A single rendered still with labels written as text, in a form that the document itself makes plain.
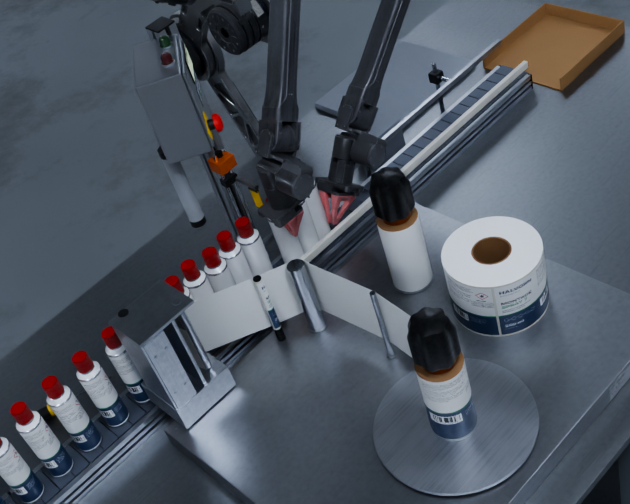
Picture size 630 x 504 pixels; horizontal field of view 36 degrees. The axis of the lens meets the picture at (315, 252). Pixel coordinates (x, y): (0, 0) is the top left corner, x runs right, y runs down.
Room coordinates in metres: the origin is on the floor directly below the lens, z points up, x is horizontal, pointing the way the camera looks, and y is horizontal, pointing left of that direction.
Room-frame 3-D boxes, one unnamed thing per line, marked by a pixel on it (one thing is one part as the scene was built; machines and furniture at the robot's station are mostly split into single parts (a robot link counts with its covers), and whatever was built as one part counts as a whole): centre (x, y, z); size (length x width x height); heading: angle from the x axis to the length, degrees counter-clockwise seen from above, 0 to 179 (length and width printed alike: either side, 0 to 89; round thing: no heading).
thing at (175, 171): (1.69, 0.22, 1.18); 0.04 x 0.04 x 0.21
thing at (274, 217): (1.62, 0.03, 1.13); 0.10 x 0.07 x 0.07; 122
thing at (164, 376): (1.39, 0.34, 1.01); 0.14 x 0.13 x 0.26; 122
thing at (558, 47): (2.22, -0.82, 0.85); 0.30 x 0.26 x 0.04; 122
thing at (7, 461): (1.28, 0.70, 0.98); 0.05 x 0.05 x 0.20
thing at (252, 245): (1.63, 0.13, 0.98); 0.05 x 0.05 x 0.20
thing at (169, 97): (1.71, 0.17, 1.38); 0.17 x 0.10 x 0.19; 177
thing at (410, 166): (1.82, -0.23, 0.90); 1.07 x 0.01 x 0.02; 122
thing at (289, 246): (1.67, 0.05, 0.98); 0.05 x 0.05 x 0.20
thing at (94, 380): (1.40, 0.51, 0.98); 0.05 x 0.05 x 0.20
